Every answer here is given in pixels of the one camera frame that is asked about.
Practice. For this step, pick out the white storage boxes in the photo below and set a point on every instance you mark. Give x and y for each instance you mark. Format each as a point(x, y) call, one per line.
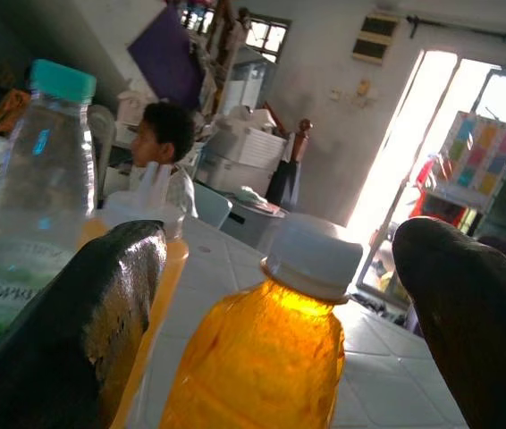
point(244, 152)

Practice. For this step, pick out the dark framed window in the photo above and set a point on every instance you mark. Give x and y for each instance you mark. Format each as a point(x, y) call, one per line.
point(266, 38)

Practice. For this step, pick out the orange squeeze bottle white nozzle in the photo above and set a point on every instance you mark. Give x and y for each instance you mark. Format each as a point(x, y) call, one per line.
point(175, 263)

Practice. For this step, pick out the cream wall vent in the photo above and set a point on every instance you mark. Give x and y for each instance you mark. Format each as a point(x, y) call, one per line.
point(376, 38)

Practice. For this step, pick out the clear bottle teal cap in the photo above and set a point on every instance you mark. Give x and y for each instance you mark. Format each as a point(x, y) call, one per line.
point(47, 179)

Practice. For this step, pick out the black curtain rod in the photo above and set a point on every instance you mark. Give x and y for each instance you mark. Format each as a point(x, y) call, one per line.
point(458, 27)

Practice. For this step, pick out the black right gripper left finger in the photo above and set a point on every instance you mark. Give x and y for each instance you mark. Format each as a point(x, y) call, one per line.
point(65, 339)

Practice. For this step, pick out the light blue plastic chair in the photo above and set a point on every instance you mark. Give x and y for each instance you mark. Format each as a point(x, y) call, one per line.
point(210, 205)

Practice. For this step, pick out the grey storage box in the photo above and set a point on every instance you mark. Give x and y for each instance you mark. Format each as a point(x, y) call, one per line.
point(253, 223)

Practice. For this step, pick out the purple board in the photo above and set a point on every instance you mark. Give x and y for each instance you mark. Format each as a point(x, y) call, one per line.
point(163, 58)

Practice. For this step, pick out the orange drink bottle white cap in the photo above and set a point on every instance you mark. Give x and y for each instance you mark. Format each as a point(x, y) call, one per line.
point(257, 357)

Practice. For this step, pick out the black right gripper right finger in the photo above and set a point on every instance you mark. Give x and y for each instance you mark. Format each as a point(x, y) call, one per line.
point(481, 322)

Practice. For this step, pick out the child with dark hair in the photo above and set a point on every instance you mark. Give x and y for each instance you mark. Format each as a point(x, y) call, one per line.
point(163, 134)

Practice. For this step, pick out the colourful drawer cabinet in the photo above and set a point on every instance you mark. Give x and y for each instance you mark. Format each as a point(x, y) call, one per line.
point(481, 152)

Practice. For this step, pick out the brown wooden stair post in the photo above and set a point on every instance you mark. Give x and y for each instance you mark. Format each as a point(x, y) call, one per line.
point(300, 143)

